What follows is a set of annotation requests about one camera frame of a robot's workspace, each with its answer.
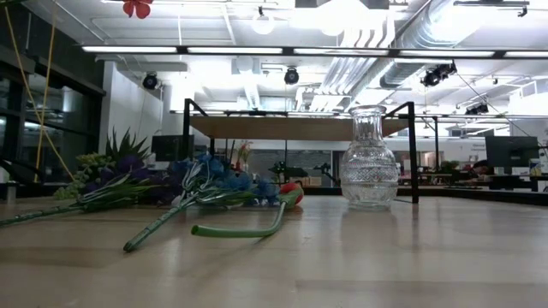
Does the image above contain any wooden shelf with black frame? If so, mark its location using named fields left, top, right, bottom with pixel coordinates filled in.
left=182, top=98, right=440, bottom=204

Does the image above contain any red artificial flower bunch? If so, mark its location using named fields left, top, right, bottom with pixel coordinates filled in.
left=122, top=0, right=154, bottom=21

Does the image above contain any black computer monitor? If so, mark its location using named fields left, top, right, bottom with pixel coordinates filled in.
left=485, top=135, right=540, bottom=175
left=151, top=134, right=194, bottom=163

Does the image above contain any round white ceiling lamp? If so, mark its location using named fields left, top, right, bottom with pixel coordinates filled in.
left=251, top=12, right=276, bottom=36

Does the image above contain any green artificial succulent plant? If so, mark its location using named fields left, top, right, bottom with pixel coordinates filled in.
left=53, top=127, right=152, bottom=201

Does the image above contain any tall patterned glass vase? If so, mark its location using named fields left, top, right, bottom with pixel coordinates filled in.
left=340, top=104, right=400, bottom=211

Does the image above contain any orange artificial tulip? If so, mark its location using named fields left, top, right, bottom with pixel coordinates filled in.
left=190, top=182, right=305, bottom=240

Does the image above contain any overhead frame light bar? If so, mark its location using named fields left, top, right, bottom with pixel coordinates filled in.
left=80, top=44, right=548, bottom=60

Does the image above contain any black aluminium table frame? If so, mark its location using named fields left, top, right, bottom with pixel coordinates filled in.
left=0, top=157, right=548, bottom=207

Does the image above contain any purple artificial flower bunch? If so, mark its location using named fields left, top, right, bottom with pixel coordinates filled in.
left=0, top=153, right=172, bottom=228

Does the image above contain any yellow extension cable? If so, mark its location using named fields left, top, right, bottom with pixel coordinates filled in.
left=2, top=0, right=76, bottom=183

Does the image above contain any silver ventilation duct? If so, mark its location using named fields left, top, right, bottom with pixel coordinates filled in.
left=378, top=0, right=456, bottom=89

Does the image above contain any person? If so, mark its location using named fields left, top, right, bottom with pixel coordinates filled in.
left=468, top=158, right=493, bottom=183

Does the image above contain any background flower arrangement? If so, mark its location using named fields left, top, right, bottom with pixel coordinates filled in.
left=234, top=139, right=254, bottom=173

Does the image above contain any blue artificial flower bunch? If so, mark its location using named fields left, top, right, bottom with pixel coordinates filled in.
left=122, top=152, right=282, bottom=253

